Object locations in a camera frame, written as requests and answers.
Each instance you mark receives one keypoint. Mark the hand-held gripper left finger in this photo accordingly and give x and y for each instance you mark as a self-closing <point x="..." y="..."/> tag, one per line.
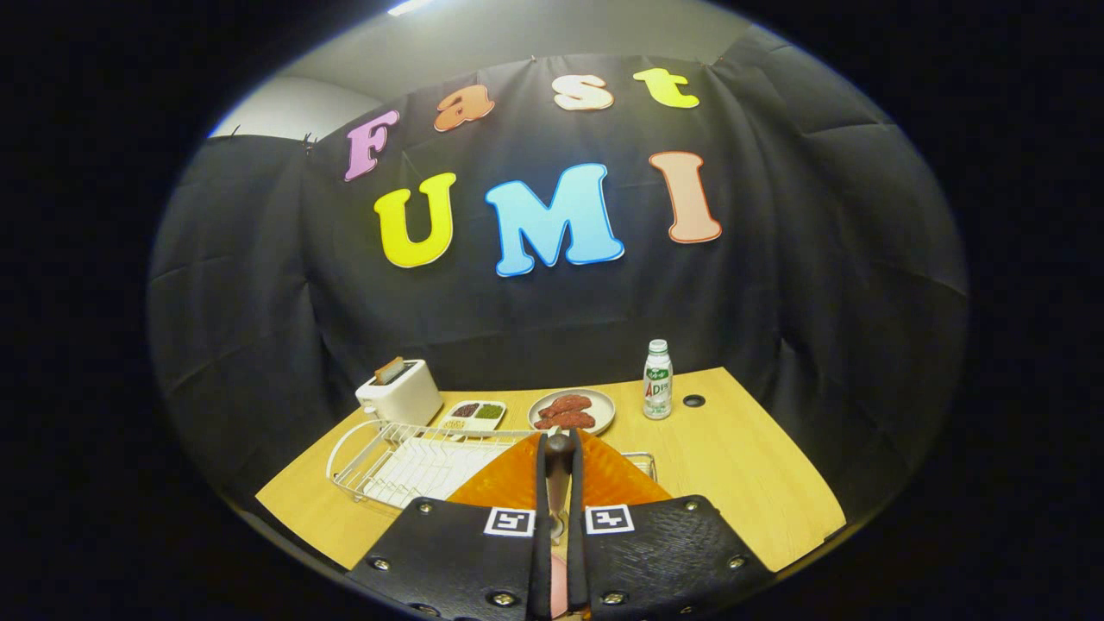
<point x="457" y="561"/>

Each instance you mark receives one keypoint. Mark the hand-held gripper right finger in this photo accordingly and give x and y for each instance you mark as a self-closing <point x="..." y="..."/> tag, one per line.
<point x="664" y="561"/>

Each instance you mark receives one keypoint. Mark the beige round plate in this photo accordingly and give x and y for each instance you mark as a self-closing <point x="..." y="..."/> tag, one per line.
<point x="604" y="405"/>

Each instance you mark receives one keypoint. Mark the white drain tray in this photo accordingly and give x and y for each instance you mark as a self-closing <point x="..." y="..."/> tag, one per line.
<point x="431" y="466"/>

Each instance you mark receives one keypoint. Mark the white compartment tray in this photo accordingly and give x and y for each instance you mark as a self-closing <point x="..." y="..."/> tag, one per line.
<point x="500" y="421"/>

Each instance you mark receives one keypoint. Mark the dark red beans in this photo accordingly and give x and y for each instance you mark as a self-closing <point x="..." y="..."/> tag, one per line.
<point x="466" y="410"/>

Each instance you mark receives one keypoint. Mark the green beans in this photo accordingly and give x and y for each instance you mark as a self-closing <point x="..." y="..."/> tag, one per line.
<point x="490" y="411"/>

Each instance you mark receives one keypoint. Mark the white toaster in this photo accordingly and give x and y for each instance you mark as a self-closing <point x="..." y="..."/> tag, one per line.
<point x="405" y="401"/>

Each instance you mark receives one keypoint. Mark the red-brown meat piece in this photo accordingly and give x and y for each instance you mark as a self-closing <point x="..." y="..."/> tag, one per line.
<point x="569" y="421"/>
<point x="567" y="404"/>

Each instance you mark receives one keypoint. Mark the white bottle with green label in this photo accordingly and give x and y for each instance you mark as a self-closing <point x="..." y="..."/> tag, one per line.
<point x="657" y="384"/>

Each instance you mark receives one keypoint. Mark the brown toast slice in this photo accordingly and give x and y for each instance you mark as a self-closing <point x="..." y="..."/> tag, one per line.
<point x="390" y="371"/>

